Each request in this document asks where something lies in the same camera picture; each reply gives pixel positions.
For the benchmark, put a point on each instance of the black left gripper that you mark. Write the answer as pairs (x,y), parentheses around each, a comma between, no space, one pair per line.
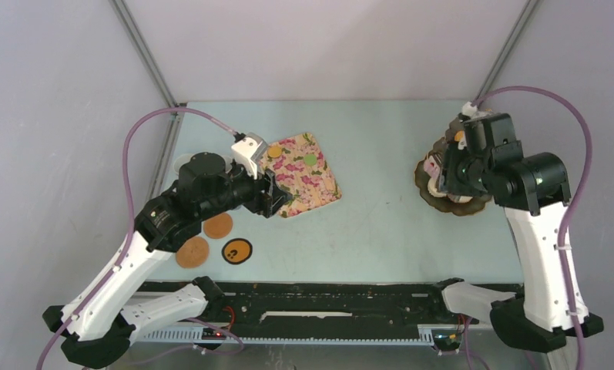
(263,203)

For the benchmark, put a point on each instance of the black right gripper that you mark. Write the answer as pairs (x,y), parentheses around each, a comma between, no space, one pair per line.
(448,181)

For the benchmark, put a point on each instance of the white donut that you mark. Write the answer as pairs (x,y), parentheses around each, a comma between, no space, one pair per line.
(433,189)

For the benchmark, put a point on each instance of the three tier black cake stand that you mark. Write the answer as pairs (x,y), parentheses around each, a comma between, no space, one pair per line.
(435,178)

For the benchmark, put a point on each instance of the orange round biscuit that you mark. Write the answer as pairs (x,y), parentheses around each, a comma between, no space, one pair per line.
(459,137)

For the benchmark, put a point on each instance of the floral rectangular tray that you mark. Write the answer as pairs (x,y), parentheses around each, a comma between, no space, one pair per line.
(312,187)

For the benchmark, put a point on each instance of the green round biscuit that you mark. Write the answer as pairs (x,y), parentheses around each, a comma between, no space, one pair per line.
(310,159)

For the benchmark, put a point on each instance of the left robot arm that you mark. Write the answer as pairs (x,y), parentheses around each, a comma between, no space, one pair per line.
(100,325)

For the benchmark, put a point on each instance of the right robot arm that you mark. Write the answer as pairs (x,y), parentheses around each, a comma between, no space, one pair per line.
(483,158)

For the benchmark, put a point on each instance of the small yellow cookie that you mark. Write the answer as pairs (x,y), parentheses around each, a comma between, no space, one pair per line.
(274,152)

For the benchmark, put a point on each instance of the upper wooden round coaster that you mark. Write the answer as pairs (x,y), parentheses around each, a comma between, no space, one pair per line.
(219,226)

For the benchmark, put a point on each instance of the wooden round coaster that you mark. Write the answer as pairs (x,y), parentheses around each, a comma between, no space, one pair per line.
(193,253)
(219,226)

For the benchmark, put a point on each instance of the orange question mark coaster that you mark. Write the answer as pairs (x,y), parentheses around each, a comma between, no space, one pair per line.
(237,251)

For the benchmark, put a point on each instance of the lower wooden round coaster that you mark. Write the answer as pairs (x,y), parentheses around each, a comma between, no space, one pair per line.
(193,253)

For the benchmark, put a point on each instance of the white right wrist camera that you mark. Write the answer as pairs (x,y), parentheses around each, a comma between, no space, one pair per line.
(472,111)

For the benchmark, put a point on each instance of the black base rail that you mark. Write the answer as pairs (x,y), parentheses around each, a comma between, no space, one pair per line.
(322,312)

